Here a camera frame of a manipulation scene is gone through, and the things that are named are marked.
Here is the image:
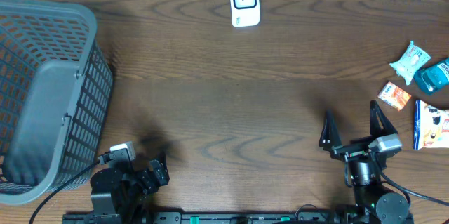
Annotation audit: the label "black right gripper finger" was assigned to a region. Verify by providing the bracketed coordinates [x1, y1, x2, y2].
[319, 111, 342, 150]
[370, 100, 398, 136]

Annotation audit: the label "orange Kleenex tissue pack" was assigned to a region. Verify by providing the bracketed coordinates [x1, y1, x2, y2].
[377, 81, 411, 111]

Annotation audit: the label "yellow snack bag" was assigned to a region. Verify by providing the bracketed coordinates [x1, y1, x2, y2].
[413, 100, 448, 150]

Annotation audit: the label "small teal liquid bottle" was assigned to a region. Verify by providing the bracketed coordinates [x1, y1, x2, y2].
[414, 59, 449, 95]

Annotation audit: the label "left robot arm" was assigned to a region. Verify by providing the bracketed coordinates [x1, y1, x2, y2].
[83, 150, 170, 224]

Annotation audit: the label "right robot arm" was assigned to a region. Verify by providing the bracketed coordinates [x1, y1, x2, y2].
[319, 100, 413, 223]

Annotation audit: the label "white barcode scanner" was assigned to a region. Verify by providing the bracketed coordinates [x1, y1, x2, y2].
[230, 0, 261, 27]

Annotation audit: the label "mint green wipes pack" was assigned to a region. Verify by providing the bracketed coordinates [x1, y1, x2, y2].
[389, 41, 431, 86]

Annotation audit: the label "dark grey plastic basket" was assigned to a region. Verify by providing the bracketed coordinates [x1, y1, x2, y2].
[1, 0, 113, 205]

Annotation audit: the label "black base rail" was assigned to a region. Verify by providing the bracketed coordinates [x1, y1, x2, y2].
[62, 211, 415, 224]

